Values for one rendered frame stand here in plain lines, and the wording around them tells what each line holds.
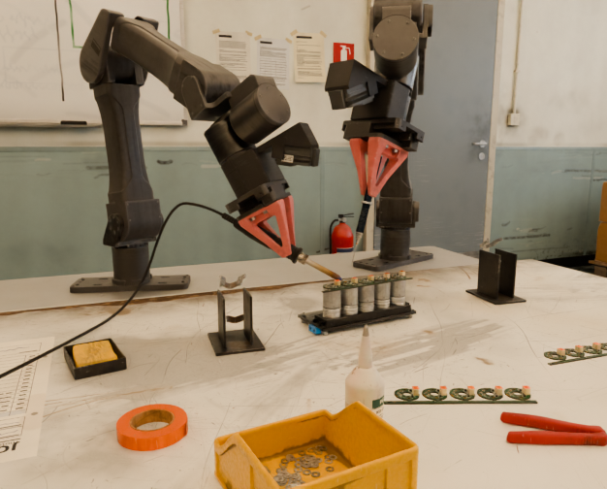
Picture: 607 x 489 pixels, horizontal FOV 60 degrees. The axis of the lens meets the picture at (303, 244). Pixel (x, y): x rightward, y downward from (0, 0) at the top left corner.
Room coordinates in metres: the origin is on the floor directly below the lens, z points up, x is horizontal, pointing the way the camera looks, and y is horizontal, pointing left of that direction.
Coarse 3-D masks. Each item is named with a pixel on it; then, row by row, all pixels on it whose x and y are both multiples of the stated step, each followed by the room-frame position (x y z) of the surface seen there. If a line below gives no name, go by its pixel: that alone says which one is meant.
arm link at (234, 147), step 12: (216, 120) 0.76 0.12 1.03; (228, 120) 0.73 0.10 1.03; (216, 132) 0.73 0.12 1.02; (228, 132) 0.73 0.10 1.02; (216, 144) 0.73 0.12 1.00; (228, 144) 0.72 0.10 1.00; (240, 144) 0.73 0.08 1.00; (252, 144) 0.74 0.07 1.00; (216, 156) 0.74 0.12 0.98; (228, 156) 0.72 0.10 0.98
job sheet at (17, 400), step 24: (0, 360) 0.58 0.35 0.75; (24, 360) 0.58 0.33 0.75; (48, 360) 0.58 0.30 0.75; (0, 384) 0.52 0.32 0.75; (24, 384) 0.52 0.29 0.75; (0, 408) 0.47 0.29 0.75; (24, 408) 0.47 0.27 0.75; (0, 432) 0.43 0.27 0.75; (24, 432) 0.43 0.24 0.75; (0, 456) 0.39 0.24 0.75; (24, 456) 0.39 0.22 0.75
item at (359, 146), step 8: (392, 136) 0.75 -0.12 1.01; (400, 136) 0.74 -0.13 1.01; (408, 136) 0.73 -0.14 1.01; (352, 144) 0.75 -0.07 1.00; (360, 144) 0.74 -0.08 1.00; (408, 144) 0.73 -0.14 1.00; (416, 144) 0.74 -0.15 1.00; (352, 152) 0.75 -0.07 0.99; (360, 152) 0.74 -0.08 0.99; (360, 160) 0.74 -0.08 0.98; (384, 160) 0.77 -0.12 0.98; (360, 168) 0.74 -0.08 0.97; (360, 176) 0.74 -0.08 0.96; (360, 184) 0.74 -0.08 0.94
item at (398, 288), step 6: (396, 276) 0.74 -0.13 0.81; (396, 282) 0.73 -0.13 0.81; (402, 282) 0.73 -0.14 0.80; (390, 288) 0.74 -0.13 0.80; (396, 288) 0.73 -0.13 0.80; (402, 288) 0.73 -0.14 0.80; (390, 294) 0.74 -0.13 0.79; (396, 294) 0.73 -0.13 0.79; (402, 294) 0.73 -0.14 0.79; (390, 300) 0.74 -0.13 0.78; (396, 300) 0.73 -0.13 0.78; (402, 300) 0.73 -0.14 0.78; (396, 306) 0.73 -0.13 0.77
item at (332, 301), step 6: (324, 288) 0.68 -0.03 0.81; (324, 294) 0.68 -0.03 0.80; (330, 294) 0.68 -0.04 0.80; (336, 294) 0.68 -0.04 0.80; (324, 300) 0.68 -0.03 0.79; (330, 300) 0.68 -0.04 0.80; (336, 300) 0.68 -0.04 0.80; (324, 306) 0.68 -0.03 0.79; (330, 306) 0.68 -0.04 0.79; (336, 306) 0.68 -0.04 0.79; (324, 312) 0.68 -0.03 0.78; (330, 312) 0.68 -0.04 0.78; (336, 312) 0.68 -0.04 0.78
